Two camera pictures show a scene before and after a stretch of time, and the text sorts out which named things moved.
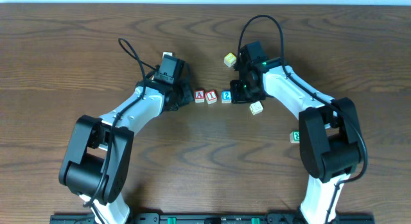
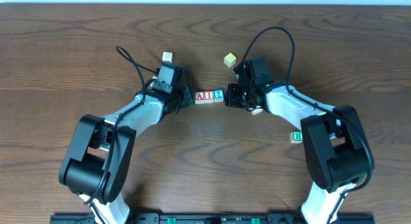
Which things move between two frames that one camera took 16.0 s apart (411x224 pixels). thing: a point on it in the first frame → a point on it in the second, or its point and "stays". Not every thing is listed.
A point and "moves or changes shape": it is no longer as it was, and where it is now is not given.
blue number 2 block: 226,96 moves or changes shape
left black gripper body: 185,95 stays
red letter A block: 200,96 stays
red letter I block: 211,97 stays
